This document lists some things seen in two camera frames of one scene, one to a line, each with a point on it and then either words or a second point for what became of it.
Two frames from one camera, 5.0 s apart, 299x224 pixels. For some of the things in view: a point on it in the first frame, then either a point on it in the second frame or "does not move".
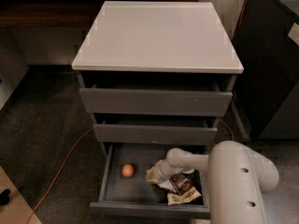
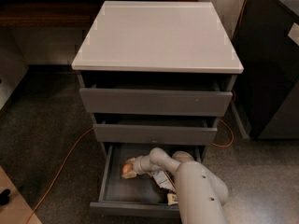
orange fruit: (127, 170) does not move
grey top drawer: (156, 101) does not move
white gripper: (161, 173) -> (139, 166)
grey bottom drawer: (126, 193) does not move
